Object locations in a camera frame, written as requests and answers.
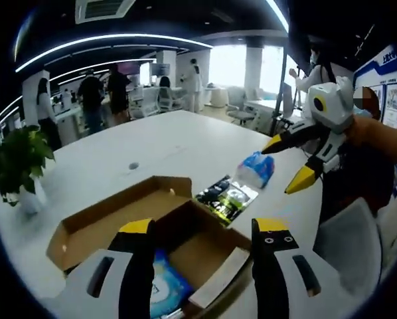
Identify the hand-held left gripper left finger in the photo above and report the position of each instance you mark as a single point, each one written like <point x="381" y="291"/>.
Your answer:
<point x="95" y="285"/>

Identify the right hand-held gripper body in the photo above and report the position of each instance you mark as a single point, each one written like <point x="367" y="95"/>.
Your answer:
<point x="334" y="106"/>

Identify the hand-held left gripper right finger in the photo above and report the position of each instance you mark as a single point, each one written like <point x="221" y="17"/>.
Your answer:
<point x="285" y="285"/>

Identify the blue soft tissue pack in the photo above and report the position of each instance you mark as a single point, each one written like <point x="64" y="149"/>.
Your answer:
<point x="255" y="169"/>

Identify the brown cardboard shoe box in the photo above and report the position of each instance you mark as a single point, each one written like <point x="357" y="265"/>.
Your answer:
<point x="102" y="226"/>

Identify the blue wet wipes pack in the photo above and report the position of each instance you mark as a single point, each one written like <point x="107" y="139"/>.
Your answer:
<point x="168" y="289"/>

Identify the green black clear packet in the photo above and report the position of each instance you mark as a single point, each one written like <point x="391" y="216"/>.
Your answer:
<point x="225" y="202"/>

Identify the black stand pole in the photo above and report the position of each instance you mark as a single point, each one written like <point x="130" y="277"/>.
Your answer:
<point x="279" y="99"/>

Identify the blue white display board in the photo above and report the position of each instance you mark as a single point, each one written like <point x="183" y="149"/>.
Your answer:
<point x="394" y="99"/>

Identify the white plant pot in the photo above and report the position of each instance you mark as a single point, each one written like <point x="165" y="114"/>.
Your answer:
<point x="32" y="199"/>

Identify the straight ceiling light strip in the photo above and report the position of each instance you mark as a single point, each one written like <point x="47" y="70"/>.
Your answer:
<point x="278" y="15"/>

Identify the green leafy plant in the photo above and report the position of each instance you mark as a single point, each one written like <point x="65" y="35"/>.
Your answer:
<point x="19" y="153"/>

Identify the curved ceiling light strip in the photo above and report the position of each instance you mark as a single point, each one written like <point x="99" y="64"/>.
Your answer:
<point x="102" y="37"/>

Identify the ceiling air conditioner vent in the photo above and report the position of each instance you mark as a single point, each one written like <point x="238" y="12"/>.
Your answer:
<point x="105" y="10"/>

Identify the wall monitor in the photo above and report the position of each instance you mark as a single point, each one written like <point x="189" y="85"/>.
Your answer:
<point x="159" y="69"/>

